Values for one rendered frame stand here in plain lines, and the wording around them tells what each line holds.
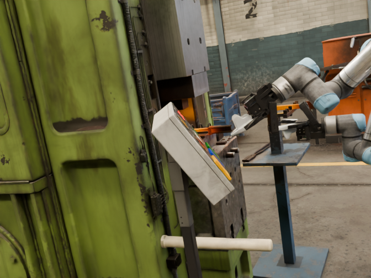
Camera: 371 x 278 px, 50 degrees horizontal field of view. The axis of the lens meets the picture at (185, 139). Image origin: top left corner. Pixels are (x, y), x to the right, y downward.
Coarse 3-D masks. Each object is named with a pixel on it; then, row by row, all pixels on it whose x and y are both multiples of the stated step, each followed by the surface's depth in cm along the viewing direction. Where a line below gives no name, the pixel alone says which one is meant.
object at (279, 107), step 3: (306, 102) 218; (309, 102) 218; (279, 105) 227; (282, 105) 226; (285, 105) 224; (288, 105) 223; (291, 105) 222; (294, 105) 221; (297, 105) 221; (309, 105) 219; (312, 105) 218; (279, 108) 225; (282, 108) 225; (285, 108) 224; (294, 108) 222; (297, 108) 221; (312, 108) 218
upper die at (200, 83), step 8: (168, 80) 174; (176, 80) 173; (184, 80) 172; (192, 80) 171; (200, 80) 180; (160, 88) 177; (168, 88) 175; (176, 88) 174; (184, 88) 173; (192, 88) 171; (200, 88) 179; (208, 88) 189; (160, 96) 178; (168, 96) 176; (176, 96) 175; (184, 96) 174; (192, 96) 172
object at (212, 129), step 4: (200, 128) 189; (204, 128) 188; (208, 128) 184; (212, 128) 184; (216, 128) 184; (220, 128) 184; (224, 128) 183; (228, 128) 182; (212, 132) 185; (216, 132) 184; (220, 132) 183; (224, 132) 183; (228, 132) 182
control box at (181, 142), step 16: (160, 112) 137; (176, 112) 126; (160, 128) 111; (176, 128) 111; (192, 128) 137; (176, 144) 112; (192, 144) 112; (176, 160) 113; (192, 160) 113; (208, 160) 113; (192, 176) 114; (208, 176) 114; (224, 176) 115; (208, 192) 115; (224, 192) 115
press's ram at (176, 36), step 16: (144, 0) 164; (160, 0) 162; (176, 0) 160; (192, 0) 177; (160, 16) 163; (176, 16) 161; (192, 16) 176; (160, 32) 165; (176, 32) 162; (192, 32) 174; (160, 48) 167; (176, 48) 164; (192, 48) 173; (160, 64) 169; (176, 64) 166; (192, 64) 172; (208, 64) 191; (160, 80) 171
